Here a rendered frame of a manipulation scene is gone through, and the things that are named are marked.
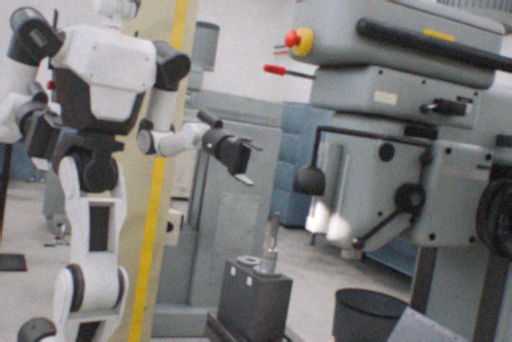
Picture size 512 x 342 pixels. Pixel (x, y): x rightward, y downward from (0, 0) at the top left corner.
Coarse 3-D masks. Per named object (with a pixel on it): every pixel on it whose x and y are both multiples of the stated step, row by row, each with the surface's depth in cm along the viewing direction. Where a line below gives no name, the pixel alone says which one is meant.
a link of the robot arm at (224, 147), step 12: (216, 132) 163; (228, 132) 164; (216, 144) 160; (228, 144) 159; (240, 144) 155; (216, 156) 162; (228, 156) 159; (240, 156) 158; (228, 168) 159; (240, 168) 160
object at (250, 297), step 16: (240, 256) 180; (224, 272) 179; (240, 272) 171; (256, 272) 166; (272, 272) 167; (224, 288) 178; (240, 288) 170; (256, 288) 163; (272, 288) 164; (288, 288) 167; (224, 304) 178; (240, 304) 170; (256, 304) 162; (272, 304) 165; (288, 304) 168; (240, 320) 169; (256, 320) 163; (272, 320) 166; (256, 336) 164; (272, 336) 167
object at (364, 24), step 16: (368, 32) 109; (384, 32) 110; (400, 32) 111; (416, 32) 114; (416, 48) 115; (432, 48) 116; (448, 48) 117; (464, 48) 119; (480, 64) 123; (496, 64) 124
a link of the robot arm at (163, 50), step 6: (162, 42) 185; (156, 48) 182; (162, 48) 181; (168, 48) 180; (174, 48) 181; (156, 54) 180; (162, 54) 179; (168, 54) 177; (156, 84) 182; (162, 84) 181; (174, 84) 182; (168, 90) 182; (174, 90) 183
